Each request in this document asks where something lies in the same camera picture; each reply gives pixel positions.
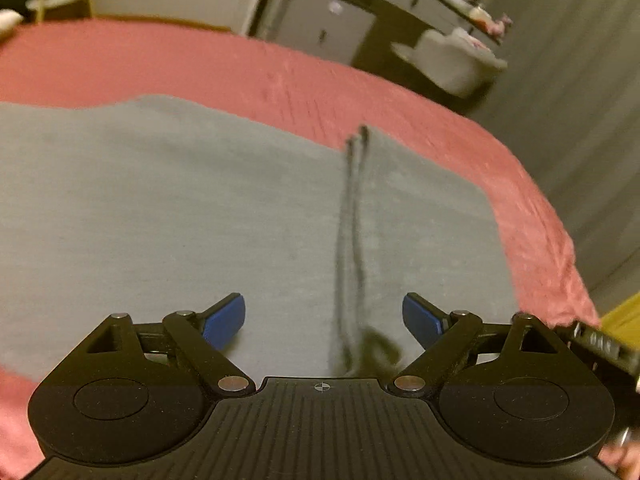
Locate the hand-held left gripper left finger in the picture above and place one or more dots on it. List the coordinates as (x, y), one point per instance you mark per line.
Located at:
(225, 317)

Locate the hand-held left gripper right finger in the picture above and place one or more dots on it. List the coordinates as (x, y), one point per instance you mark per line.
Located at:
(422, 320)

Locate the grey curtain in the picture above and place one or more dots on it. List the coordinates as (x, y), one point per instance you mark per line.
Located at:
(575, 85)

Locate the white shell-back chair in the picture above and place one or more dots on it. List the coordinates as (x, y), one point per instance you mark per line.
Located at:
(450, 62)

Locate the grey vanity desk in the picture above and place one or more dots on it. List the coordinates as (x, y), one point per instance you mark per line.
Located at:
(400, 2)

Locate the grey pants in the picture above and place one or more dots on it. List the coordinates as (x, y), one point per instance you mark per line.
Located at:
(200, 210)

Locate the pink ribbed blanket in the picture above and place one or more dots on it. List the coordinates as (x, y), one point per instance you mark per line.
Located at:
(150, 60)

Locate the pink plush toy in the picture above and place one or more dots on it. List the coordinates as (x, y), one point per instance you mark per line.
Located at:
(502, 24)

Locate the grey bedside cabinet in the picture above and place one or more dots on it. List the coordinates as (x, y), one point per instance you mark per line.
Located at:
(320, 25)

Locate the white plush pillow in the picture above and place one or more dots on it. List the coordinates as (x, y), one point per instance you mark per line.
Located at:
(7, 21)

